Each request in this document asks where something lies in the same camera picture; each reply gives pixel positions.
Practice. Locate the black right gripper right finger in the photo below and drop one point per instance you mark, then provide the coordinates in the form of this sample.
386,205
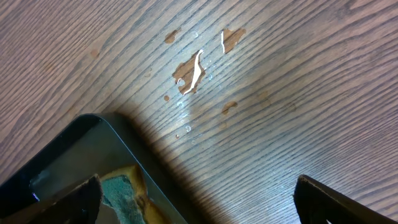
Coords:
317,203

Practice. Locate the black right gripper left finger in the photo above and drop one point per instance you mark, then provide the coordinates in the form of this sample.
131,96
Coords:
78,203

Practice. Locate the green and yellow sponge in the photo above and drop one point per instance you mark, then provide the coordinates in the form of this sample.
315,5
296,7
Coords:
125,191

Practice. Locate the black water tray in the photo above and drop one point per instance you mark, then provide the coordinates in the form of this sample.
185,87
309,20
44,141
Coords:
94,144

